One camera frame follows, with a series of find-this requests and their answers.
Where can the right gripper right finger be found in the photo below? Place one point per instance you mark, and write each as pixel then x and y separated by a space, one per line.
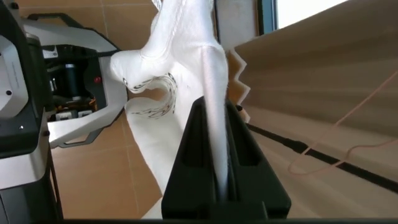
pixel 258 193

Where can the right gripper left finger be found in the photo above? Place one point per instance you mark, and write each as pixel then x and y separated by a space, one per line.
pixel 189 186

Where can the white printed t-shirt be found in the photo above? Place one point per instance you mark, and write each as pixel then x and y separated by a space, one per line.
pixel 174 46

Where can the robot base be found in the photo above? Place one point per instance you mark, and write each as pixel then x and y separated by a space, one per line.
pixel 77 37

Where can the black clothes rack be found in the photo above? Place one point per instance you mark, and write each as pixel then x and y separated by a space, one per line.
pixel 298 146

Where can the pink clothes hanger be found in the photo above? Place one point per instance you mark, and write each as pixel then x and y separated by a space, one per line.
pixel 367 98

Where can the beige curtain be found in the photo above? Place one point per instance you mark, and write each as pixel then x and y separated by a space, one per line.
pixel 311 77

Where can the window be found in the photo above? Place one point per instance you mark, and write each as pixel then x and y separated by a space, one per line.
pixel 304 12

